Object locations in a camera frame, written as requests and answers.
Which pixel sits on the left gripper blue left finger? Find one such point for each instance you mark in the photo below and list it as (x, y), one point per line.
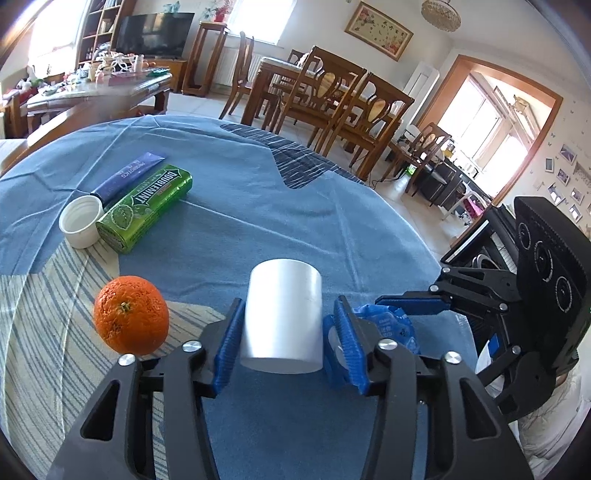
(228, 348)

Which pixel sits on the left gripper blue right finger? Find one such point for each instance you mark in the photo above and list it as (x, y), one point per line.
(352, 349)

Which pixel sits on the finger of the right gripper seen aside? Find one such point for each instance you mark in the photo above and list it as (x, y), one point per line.
(416, 304)

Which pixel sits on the blue tissue packet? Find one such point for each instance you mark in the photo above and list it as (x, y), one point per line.
(374, 323)

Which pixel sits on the white paper cup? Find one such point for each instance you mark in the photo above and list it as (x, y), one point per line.
(283, 319)

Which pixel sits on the orange fruit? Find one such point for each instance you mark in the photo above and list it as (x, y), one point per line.
(131, 316)

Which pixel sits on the blue tablecloth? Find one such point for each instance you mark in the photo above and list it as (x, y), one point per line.
(254, 197)

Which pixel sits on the green gum pack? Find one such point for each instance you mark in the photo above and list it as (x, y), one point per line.
(126, 222)

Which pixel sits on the wooden dining chair near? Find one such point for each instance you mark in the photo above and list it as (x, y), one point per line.
(367, 117)

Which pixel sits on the wooden dining chair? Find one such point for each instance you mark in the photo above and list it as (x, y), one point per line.
(367, 117)
(320, 92)

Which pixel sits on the small white cup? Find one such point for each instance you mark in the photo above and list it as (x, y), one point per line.
(77, 221)

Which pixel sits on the purple tube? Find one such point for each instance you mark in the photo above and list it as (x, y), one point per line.
(109, 189)

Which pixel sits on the wooden dining table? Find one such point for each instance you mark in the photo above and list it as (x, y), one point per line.
(273, 83)

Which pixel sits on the wooden dining chair far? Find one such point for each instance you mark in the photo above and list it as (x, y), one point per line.
(320, 92)

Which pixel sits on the ceiling lamp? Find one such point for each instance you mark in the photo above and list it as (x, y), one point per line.
(441, 14)

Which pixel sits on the wooden side stand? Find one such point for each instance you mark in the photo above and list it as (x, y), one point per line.
(203, 59)

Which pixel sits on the framed floral painting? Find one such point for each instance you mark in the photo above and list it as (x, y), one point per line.
(379, 30)

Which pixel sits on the wooden coffee table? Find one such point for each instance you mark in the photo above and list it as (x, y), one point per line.
(149, 95)

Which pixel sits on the black television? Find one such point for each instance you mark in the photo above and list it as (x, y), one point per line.
(154, 35)

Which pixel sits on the wooden bookshelf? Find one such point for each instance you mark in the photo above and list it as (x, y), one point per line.
(100, 25)

